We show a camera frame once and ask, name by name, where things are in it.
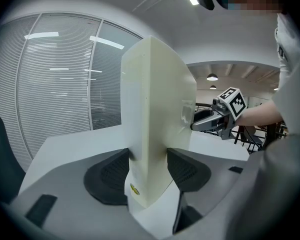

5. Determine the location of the person's light grey shirt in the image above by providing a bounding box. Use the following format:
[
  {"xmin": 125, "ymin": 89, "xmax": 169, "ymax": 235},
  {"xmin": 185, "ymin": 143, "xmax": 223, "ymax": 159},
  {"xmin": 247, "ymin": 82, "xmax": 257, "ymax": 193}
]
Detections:
[{"xmin": 224, "ymin": 12, "xmax": 300, "ymax": 240}]

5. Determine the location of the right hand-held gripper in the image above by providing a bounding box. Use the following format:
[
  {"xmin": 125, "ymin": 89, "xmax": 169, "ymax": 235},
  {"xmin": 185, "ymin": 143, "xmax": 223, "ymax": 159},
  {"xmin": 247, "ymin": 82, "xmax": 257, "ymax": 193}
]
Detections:
[{"xmin": 190, "ymin": 87, "xmax": 247, "ymax": 141}]

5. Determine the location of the glass partition with blinds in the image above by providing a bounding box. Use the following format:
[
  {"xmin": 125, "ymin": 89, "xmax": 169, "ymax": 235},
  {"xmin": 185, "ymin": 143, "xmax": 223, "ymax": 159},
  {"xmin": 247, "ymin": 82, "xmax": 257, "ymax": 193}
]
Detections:
[{"xmin": 0, "ymin": 12, "xmax": 145, "ymax": 165}]

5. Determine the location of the person's right forearm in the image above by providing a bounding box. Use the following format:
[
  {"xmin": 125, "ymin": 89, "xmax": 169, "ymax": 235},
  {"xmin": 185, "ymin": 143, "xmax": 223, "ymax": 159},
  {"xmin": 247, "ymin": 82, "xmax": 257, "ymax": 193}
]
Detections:
[{"xmin": 236, "ymin": 99, "xmax": 285, "ymax": 129}]

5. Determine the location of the black mesh office chair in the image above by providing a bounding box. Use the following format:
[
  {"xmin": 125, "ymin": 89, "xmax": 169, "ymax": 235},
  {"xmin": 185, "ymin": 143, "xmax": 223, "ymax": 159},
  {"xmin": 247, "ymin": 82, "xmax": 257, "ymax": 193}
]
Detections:
[{"xmin": 0, "ymin": 112, "xmax": 27, "ymax": 205}]

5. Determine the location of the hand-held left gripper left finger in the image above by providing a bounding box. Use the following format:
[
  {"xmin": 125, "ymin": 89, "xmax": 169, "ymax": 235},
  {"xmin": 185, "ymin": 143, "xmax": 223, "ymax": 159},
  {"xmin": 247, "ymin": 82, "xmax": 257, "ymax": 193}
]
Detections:
[{"xmin": 11, "ymin": 147, "xmax": 146, "ymax": 239}]

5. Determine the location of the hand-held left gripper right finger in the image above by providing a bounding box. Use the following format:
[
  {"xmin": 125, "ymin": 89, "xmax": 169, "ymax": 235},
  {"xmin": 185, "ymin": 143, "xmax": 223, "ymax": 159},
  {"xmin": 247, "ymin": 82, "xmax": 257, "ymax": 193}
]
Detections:
[{"xmin": 166, "ymin": 147, "xmax": 249, "ymax": 234}]

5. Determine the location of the white long table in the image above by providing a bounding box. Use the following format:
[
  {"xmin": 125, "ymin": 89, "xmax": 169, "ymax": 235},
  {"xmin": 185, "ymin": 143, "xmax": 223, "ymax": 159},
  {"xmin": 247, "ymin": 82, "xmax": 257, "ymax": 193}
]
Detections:
[{"xmin": 17, "ymin": 126, "xmax": 251, "ymax": 236}]

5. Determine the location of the black metal railing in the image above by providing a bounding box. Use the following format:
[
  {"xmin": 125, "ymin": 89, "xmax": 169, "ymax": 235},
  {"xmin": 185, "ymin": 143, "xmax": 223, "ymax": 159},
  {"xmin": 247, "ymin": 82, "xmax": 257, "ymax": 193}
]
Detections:
[{"xmin": 194, "ymin": 102, "xmax": 288, "ymax": 153}]

